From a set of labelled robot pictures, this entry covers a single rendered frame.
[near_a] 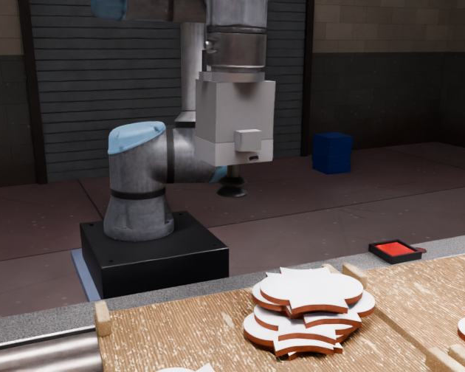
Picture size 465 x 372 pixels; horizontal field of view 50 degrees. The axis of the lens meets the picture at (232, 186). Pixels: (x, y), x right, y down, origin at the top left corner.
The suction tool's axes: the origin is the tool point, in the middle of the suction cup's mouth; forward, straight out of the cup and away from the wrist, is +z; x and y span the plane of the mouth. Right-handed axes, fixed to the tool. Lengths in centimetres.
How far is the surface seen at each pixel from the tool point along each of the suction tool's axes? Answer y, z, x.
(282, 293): 6.0, 14.3, -4.5
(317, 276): 13.7, 14.2, -2.4
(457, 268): 47, 20, -2
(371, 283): 28.8, 20.2, 1.3
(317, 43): 350, -25, 446
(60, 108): 51, 43, 458
